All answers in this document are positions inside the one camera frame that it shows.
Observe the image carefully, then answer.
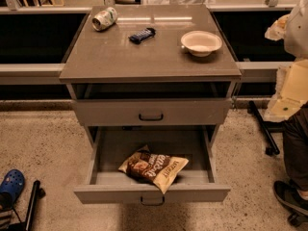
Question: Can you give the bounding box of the brown chip bag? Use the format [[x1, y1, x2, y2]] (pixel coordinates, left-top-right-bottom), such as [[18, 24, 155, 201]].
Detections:
[[118, 145, 189, 194]]

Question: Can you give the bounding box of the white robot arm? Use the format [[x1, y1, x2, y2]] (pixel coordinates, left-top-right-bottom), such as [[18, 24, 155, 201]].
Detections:
[[265, 0, 308, 122]]

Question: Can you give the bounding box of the closed upper drawer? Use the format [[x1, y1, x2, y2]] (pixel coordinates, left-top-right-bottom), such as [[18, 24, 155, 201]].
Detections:
[[73, 98, 231, 126]]

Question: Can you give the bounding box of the grey drawer cabinet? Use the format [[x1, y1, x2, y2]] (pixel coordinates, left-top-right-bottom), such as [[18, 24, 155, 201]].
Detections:
[[59, 4, 243, 207]]

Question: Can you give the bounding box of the open middle drawer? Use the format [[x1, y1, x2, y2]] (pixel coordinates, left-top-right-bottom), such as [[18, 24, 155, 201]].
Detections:
[[74, 126, 230, 206]]

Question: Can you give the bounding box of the dark blue candy bar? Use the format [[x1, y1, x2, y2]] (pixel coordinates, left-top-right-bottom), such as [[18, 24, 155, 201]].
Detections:
[[129, 28, 156, 44]]

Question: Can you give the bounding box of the white paper bowl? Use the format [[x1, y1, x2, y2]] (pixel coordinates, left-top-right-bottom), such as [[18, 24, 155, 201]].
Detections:
[[181, 31, 222, 57]]

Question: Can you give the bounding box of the crushed green soda can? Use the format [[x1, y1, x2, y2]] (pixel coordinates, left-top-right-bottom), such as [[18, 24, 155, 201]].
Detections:
[[92, 7, 117, 32]]

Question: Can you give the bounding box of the black stand leg right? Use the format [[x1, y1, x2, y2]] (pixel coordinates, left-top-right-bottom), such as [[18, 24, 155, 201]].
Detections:
[[248, 101, 280, 156]]

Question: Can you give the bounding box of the dark trouser leg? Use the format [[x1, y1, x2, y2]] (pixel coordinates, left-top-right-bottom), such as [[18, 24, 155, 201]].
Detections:
[[283, 105, 308, 192]]

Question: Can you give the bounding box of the black tripod leg left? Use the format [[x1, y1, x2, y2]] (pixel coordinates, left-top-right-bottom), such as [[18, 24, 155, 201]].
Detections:
[[8, 180, 45, 231]]

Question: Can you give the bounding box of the black sneaker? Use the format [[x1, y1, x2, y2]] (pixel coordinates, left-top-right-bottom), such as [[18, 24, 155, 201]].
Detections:
[[273, 181, 308, 216]]

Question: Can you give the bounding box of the blue clog shoe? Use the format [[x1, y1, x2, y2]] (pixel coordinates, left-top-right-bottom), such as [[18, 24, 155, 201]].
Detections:
[[0, 169, 25, 209]]

